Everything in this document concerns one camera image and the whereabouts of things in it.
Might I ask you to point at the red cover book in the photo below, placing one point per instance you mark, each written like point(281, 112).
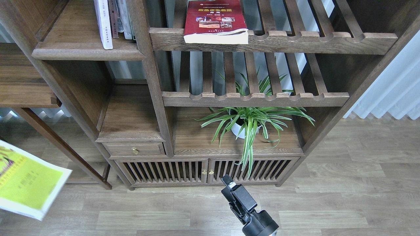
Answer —
point(215, 22)

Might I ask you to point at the green spider plant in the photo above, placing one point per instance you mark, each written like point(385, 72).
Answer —
point(272, 120)

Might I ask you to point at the white lavender book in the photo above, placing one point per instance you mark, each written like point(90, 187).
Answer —
point(104, 23)

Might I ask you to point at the white curtain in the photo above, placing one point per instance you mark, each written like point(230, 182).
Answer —
point(396, 92)

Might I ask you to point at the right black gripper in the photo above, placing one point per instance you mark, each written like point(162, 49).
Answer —
point(243, 206)

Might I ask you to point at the dark wooden bookshelf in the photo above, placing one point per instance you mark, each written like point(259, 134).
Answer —
point(140, 101)

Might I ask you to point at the yellow green book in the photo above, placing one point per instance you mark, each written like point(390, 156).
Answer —
point(28, 184)

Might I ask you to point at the plastic wrapped book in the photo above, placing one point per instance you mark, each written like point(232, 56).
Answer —
point(121, 12)

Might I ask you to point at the white upright book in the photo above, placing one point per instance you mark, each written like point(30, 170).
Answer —
point(127, 22)

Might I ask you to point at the brown upright book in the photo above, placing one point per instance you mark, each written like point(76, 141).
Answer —
point(113, 18)

